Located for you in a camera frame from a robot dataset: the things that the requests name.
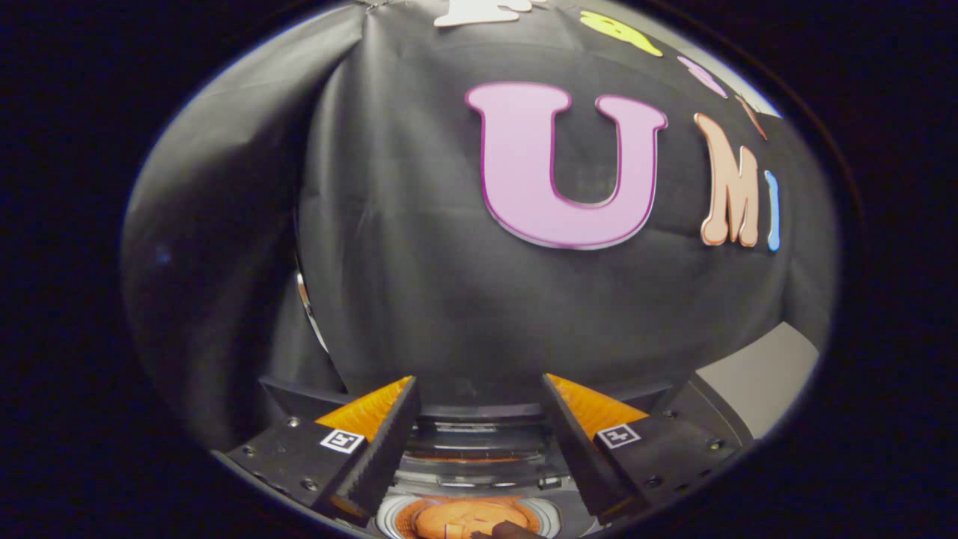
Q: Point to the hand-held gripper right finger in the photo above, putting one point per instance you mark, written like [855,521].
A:
[580,457]

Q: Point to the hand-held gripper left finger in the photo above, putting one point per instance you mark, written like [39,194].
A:
[385,453]

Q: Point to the orange shirt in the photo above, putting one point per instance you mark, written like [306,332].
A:
[449,520]

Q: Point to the grey washing machine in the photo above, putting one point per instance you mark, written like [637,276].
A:
[479,457]

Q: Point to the shiny metal pole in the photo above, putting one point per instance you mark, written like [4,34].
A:
[305,299]

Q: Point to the black backdrop cloth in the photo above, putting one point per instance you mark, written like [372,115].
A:
[419,262]

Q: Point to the white and grey cabinet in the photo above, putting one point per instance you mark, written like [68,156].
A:
[763,374]

